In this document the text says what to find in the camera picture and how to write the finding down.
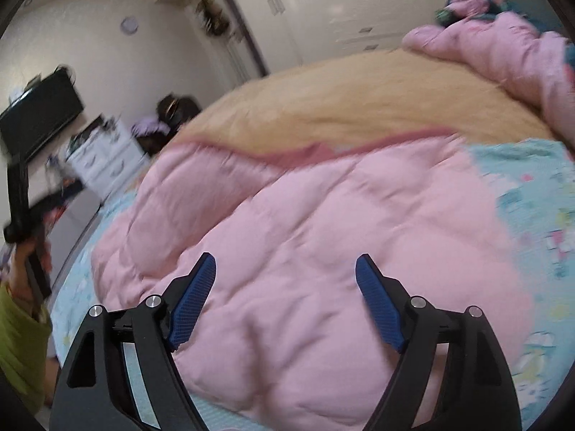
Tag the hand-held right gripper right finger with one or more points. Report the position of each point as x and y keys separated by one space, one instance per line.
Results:
x=379 y=305

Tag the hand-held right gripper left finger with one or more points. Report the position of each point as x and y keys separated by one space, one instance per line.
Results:
x=193 y=305

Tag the pink quilted jacket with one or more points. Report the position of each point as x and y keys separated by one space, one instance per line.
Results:
x=314 y=242

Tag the person's left forearm green sleeve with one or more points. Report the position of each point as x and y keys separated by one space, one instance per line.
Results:
x=22 y=350

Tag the person's left hand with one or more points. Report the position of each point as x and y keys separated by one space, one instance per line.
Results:
x=18 y=274

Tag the grey low cabinet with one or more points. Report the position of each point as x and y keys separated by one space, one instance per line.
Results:
x=72 y=229

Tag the white plastic drawer chest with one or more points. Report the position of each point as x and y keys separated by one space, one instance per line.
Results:
x=108 y=157

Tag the small white box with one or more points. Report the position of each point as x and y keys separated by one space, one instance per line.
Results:
x=17 y=94

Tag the purple cloth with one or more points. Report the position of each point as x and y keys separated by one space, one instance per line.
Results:
x=148 y=126

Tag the blue cartoon cat printed blanket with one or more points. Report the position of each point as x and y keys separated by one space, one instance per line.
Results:
x=534 y=197

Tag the tan bedspread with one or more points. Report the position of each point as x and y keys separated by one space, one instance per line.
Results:
x=337 y=94

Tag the round ceiling light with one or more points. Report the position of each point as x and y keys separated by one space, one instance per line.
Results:
x=130 y=25

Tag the hanging bags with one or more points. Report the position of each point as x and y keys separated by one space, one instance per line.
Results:
x=213 y=15

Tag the pink quilt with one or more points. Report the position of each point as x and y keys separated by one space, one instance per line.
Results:
x=507 y=49

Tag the white wardrobe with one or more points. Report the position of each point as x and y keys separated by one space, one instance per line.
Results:
x=341 y=4

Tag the teal patterned cloth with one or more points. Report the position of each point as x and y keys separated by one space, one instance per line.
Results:
x=503 y=0

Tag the black wall television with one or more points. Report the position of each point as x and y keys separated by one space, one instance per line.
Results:
x=40 y=116

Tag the white door with dark frame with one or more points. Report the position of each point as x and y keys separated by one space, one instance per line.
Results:
x=233 y=36

